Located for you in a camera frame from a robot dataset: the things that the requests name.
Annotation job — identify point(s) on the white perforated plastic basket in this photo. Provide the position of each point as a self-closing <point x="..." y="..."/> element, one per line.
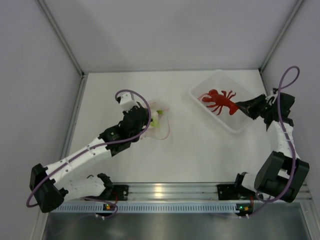
<point x="222" y="80"/>

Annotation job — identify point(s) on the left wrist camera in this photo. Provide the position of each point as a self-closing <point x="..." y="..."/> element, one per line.
<point x="126" y="101"/>

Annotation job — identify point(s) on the aluminium mounting rail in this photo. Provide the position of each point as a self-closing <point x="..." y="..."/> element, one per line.
<point x="177" y="191"/>

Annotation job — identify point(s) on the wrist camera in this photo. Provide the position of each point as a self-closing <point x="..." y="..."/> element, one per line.
<point x="272" y="97"/>
<point x="126" y="101"/>

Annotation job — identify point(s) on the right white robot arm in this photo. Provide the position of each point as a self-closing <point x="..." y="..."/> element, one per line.
<point x="283" y="173"/>

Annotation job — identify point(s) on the left aluminium corner post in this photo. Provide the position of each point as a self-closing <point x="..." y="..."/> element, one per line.
<point x="60" y="35"/>

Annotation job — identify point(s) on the red toy lobster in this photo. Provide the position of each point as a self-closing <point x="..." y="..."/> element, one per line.
<point x="219" y="100"/>

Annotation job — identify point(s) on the aluminium corner post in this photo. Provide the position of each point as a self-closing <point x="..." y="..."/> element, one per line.
<point x="288" y="20"/>
<point x="60" y="35"/>

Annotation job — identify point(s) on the white slotted cable duct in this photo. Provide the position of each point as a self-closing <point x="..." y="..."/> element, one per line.
<point x="103" y="208"/>

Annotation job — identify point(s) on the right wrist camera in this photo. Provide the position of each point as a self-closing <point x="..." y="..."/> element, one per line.
<point x="272" y="97"/>

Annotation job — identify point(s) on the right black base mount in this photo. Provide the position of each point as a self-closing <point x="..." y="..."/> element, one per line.
<point x="228" y="192"/>

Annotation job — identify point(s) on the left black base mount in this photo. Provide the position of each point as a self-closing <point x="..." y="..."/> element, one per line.
<point x="119" y="192"/>

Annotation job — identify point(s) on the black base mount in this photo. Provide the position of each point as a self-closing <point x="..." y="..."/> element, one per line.
<point x="228" y="192"/>
<point x="119" y="192"/>

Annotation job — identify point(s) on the clear zip top bag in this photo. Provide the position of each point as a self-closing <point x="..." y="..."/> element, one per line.
<point x="164" y="130"/>

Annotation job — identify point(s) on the green toy leaf piece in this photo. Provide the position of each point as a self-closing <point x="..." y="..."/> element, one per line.
<point x="156" y="115"/>

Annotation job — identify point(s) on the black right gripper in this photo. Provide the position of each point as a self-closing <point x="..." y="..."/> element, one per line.
<point x="249" y="107"/>

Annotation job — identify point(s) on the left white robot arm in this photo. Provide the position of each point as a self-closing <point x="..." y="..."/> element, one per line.
<point x="54" y="184"/>

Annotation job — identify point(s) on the right aluminium corner post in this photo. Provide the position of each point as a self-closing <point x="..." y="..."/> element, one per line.
<point x="288" y="20"/>

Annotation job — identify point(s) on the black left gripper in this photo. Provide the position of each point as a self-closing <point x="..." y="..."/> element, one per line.
<point x="147" y="117"/>

